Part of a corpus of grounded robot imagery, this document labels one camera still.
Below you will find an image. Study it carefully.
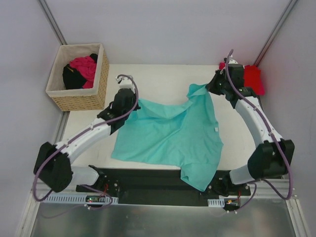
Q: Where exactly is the wicker basket with liner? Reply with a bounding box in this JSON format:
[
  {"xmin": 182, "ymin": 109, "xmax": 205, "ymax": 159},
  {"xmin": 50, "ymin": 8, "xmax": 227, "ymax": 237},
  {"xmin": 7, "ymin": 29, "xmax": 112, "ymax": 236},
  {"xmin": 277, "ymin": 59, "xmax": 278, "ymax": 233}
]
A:
[{"xmin": 45, "ymin": 43, "xmax": 109, "ymax": 112}]

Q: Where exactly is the teal t shirt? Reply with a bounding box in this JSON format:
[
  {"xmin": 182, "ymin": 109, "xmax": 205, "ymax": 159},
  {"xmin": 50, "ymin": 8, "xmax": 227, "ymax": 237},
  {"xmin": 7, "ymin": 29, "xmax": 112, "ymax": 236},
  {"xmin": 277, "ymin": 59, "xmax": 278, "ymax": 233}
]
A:
[{"xmin": 111, "ymin": 84, "xmax": 223, "ymax": 191}]

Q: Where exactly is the red t shirt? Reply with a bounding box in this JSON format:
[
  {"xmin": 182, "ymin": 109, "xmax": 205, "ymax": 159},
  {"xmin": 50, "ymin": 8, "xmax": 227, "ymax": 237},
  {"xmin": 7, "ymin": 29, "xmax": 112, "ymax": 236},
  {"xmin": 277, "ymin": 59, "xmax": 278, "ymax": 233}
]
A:
[{"xmin": 244, "ymin": 65, "xmax": 265, "ymax": 96}]

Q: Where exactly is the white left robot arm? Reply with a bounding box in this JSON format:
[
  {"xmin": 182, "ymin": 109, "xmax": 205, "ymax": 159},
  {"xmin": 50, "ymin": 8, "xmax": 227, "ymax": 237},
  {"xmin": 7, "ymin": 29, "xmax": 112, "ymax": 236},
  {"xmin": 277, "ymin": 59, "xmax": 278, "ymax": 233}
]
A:
[{"xmin": 33, "ymin": 88, "xmax": 140, "ymax": 193}]

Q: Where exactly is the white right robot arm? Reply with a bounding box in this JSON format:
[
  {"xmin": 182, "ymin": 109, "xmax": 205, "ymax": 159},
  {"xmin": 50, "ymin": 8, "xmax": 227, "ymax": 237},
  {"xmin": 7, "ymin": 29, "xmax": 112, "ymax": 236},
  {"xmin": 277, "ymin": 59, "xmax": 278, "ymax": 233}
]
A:
[{"xmin": 206, "ymin": 59, "xmax": 295, "ymax": 195}]

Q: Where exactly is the magenta t shirt in basket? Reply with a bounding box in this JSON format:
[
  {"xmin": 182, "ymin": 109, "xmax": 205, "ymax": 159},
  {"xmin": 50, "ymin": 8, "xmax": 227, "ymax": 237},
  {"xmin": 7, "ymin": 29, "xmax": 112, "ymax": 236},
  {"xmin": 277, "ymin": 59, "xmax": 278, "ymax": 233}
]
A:
[{"xmin": 70, "ymin": 54, "xmax": 97, "ymax": 89}]

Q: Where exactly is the black t shirt in basket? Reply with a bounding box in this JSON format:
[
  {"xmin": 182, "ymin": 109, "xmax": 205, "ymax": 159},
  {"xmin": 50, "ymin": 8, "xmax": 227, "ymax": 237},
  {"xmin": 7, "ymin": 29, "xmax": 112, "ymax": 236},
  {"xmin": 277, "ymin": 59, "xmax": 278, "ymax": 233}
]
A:
[{"xmin": 62, "ymin": 63, "xmax": 86, "ymax": 90}]

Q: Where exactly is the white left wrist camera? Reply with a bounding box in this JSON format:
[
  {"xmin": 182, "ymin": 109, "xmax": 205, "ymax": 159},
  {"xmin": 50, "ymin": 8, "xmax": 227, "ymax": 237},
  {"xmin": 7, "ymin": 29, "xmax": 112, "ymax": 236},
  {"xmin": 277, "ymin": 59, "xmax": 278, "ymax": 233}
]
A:
[{"xmin": 116, "ymin": 76, "xmax": 135, "ymax": 92}]

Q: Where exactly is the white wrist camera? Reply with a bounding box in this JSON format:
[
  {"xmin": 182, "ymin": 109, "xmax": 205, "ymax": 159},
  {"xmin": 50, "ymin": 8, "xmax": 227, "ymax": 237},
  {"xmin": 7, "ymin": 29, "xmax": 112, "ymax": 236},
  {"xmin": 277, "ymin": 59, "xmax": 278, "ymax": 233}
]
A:
[
  {"xmin": 224, "ymin": 57, "xmax": 238, "ymax": 64},
  {"xmin": 116, "ymin": 76, "xmax": 135, "ymax": 92}
]

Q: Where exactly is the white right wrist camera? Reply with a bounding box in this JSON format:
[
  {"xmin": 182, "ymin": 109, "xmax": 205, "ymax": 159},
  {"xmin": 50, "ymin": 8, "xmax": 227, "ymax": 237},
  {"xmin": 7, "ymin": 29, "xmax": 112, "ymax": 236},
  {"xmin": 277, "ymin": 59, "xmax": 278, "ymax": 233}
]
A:
[{"xmin": 224, "ymin": 57, "xmax": 238, "ymax": 64}]

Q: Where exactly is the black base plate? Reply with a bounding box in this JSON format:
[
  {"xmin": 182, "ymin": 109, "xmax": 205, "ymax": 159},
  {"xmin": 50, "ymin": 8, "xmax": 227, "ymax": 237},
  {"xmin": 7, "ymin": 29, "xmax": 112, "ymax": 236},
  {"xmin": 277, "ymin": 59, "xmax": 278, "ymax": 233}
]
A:
[{"xmin": 75, "ymin": 165, "xmax": 251, "ymax": 207}]

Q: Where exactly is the left aluminium frame post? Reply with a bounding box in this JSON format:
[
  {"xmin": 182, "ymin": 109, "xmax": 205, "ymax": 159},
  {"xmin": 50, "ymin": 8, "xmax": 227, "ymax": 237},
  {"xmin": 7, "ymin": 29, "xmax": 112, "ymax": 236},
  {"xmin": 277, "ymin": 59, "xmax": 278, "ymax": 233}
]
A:
[{"xmin": 37, "ymin": 0, "xmax": 67, "ymax": 45}]

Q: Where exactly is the aluminium frame post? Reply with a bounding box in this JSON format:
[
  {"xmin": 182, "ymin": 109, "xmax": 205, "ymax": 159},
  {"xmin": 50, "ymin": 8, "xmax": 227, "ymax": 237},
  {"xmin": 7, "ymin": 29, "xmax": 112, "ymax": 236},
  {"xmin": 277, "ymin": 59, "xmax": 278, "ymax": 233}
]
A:
[
  {"xmin": 37, "ymin": 0, "xmax": 67, "ymax": 45},
  {"xmin": 253, "ymin": 0, "xmax": 299, "ymax": 67}
]

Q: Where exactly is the right aluminium frame post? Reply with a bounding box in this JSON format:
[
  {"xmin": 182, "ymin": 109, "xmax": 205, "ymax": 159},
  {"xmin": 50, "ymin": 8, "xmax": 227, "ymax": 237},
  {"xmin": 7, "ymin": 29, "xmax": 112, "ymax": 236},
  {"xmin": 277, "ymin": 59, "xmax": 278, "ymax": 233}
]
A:
[{"xmin": 253, "ymin": 0, "xmax": 299, "ymax": 67}]

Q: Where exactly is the left white cable duct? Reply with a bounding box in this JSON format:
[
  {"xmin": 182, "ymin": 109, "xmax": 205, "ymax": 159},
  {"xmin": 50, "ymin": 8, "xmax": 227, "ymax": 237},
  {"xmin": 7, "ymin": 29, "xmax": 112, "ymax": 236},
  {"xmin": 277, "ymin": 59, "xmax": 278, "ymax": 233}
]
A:
[{"xmin": 43, "ymin": 194, "xmax": 119, "ymax": 205}]

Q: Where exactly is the white cable duct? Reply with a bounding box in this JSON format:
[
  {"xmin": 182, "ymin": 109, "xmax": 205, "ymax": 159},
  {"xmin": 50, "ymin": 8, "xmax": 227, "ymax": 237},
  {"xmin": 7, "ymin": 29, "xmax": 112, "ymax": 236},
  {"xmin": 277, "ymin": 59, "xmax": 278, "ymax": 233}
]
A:
[
  {"xmin": 43, "ymin": 194, "xmax": 119, "ymax": 205},
  {"xmin": 207, "ymin": 198, "xmax": 225, "ymax": 208}
]

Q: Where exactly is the right white cable duct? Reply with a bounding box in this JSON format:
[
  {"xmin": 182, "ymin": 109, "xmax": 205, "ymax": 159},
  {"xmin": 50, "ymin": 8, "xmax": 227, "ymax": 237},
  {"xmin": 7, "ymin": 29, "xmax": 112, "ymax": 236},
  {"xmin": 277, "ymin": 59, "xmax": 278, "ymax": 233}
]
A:
[{"xmin": 207, "ymin": 198, "xmax": 225, "ymax": 208}]

